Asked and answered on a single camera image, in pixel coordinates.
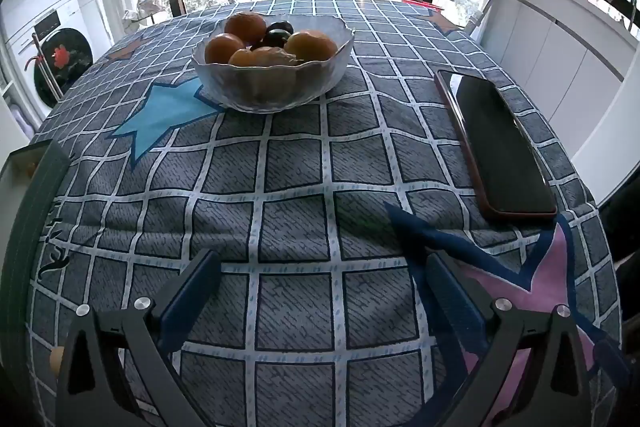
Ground dark green box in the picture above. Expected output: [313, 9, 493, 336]
[0, 139, 71, 358]

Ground red basin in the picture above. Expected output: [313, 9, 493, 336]
[400, 0, 445, 14]

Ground white shelf unit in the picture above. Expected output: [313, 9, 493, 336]
[0, 72, 36, 142]

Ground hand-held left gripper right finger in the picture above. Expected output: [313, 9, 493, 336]
[424, 249, 596, 427]

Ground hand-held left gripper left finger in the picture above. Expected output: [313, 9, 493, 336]
[54, 249, 223, 427]

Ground clear glass bowl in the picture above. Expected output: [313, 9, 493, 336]
[192, 14, 356, 114]

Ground white cabinet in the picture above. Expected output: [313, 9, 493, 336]
[480, 0, 640, 208]

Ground white washing machine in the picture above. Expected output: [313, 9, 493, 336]
[0, 2, 108, 112]

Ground black smartphone with red case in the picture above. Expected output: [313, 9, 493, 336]
[434, 69, 558, 222]

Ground grey checked tablecloth with stars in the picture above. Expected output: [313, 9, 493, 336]
[27, 0, 626, 427]

